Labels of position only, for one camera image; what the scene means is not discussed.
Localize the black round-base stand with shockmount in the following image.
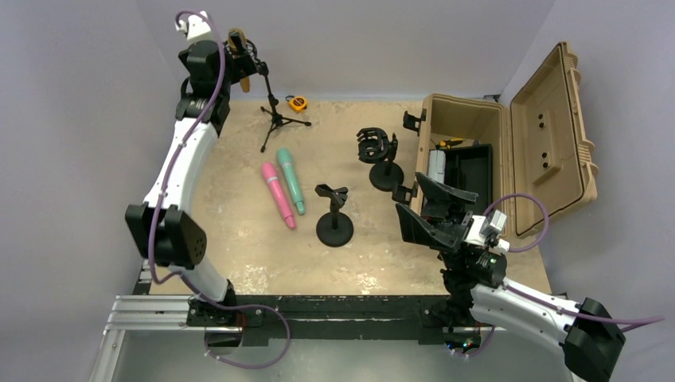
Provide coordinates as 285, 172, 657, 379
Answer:
357, 127, 404, 191

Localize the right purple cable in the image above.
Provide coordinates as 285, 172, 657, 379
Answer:
448, 193, 666, 360

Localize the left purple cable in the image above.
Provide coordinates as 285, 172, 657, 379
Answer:
146, 9, 292, 371

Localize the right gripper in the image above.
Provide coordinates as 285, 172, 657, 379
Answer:
395, 172, 476, 271

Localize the pink microphone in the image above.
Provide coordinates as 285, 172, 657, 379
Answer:
261, 162, 297, 230

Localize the gold microphone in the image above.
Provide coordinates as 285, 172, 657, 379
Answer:
228, 28, 251, 93

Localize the tan plastic case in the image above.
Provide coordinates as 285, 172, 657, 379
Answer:
404, 41, 598, 239

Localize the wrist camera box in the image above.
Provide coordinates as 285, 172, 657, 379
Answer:
463, 210, 510, 255
176, 11, 215, 45

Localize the yellow black tool in case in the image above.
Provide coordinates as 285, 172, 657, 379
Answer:
435, 138, 464, 150

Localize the orange tape measure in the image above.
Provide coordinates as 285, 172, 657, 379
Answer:
285, 95, 308, 113

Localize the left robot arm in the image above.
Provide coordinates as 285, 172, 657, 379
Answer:
125, 37, 259, 329

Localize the purple cable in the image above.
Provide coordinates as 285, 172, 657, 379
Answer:
448, 193, 666, 360
146, 9, 292, 371

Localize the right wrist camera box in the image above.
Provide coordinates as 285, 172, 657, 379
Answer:
463, 210, 510, 255

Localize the black tray in case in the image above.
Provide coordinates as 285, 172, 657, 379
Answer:
444, 144, 493, 215

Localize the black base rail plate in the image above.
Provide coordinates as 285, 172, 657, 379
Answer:
187, 294, 499, 349

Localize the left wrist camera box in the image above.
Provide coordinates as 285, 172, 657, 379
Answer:
176, 11, 215, 45

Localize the black tripod microphone stand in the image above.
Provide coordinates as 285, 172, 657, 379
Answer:
221, 39, 313, 154

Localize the mint green microphone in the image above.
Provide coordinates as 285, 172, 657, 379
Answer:
276, 147, 306, 216

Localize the grey box in case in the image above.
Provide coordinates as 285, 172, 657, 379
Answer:
427, 149, 447, 184

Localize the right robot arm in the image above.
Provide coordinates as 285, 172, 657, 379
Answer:
396, 172, 626, 381

